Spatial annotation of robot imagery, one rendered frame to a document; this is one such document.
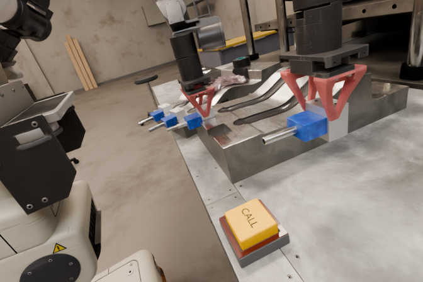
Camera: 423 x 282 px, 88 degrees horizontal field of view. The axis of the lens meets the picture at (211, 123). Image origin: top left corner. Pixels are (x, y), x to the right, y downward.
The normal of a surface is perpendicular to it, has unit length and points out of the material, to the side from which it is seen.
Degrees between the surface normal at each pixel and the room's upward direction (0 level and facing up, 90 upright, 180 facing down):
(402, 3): 90
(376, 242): 0
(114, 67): 90
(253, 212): 0
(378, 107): 90
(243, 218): 0
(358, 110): 90
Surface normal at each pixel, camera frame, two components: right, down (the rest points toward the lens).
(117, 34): 0.43, 0.27
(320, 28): -0.24, 0.43
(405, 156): -0.24, -0.89
